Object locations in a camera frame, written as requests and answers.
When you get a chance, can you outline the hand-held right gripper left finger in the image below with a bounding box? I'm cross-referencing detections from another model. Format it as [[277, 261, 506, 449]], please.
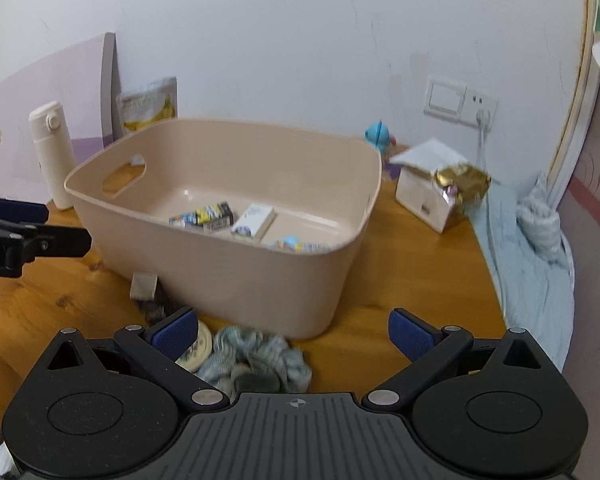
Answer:
[[39, 307, 231, 409]]

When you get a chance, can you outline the colourful tissue packet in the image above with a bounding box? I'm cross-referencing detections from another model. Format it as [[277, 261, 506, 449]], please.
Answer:
[[270, 235, 331, 255]]

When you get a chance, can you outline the white plug with cable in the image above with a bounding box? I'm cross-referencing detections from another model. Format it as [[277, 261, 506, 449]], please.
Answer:
[[475, 108, 497, 181]]

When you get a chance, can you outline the white wall switch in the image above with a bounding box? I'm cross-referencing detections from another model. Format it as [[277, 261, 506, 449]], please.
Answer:
[[424, 75, 467, 121]]

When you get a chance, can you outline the black cube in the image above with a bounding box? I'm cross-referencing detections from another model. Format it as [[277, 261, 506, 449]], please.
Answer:
[[130, 272, 173, 326]]

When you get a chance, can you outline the green checked cloth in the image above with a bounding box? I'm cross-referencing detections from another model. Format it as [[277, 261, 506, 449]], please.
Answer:
[[195, 326, 313, 395]]

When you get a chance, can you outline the beige plastic storage bin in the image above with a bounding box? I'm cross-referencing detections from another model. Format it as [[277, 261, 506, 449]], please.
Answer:
[[64, 117, 383, 339]]

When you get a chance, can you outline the light blue blanket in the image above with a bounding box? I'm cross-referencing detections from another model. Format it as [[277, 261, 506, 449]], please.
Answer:
[[467, 170, 576, 376]]

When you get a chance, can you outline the gold foil bag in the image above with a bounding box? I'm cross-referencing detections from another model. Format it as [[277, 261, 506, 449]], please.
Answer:
[[431, 162, 492, 213]]

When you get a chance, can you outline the white cardboard box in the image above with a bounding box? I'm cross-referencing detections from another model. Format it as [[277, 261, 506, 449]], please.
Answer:
[[395, 162, 468, 234]]

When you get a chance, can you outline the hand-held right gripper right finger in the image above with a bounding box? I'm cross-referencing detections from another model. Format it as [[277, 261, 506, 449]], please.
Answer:
[[362, 308, 556, 409]]

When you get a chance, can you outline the yellow printed snack pouch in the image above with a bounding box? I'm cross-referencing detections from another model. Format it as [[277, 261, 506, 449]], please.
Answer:
[[116, 76, 178, 137]]

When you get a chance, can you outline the white paper sheet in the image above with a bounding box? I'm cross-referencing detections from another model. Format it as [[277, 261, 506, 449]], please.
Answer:
[[387, 137, 468, 171]]

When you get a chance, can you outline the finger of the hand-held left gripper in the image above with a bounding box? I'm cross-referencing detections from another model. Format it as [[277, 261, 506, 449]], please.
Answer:
[[0, 192, 50, 224], [0, 215, 93, 260]]

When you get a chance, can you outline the white wall socket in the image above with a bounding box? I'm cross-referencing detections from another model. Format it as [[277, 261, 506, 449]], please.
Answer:
[[461, 87, 499, 132]]

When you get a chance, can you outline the blue round toy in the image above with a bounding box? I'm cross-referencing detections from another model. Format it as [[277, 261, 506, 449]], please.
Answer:
[[364, 119, 397, 154]]

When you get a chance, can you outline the cream thermos bottle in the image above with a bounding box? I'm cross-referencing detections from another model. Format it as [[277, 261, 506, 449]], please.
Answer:
[[28, 101, 77, 211]]

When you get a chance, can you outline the round metal tin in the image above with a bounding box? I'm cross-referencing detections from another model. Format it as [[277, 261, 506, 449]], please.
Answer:
[[175, 320, 214, 373]]

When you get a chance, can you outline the colourful small carton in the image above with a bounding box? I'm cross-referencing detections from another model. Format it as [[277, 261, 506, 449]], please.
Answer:
[[168, 202, 234, 233]]

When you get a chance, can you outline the white small box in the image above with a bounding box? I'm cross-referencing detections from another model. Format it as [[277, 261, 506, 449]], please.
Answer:
[[230, 203, 278, 243]]

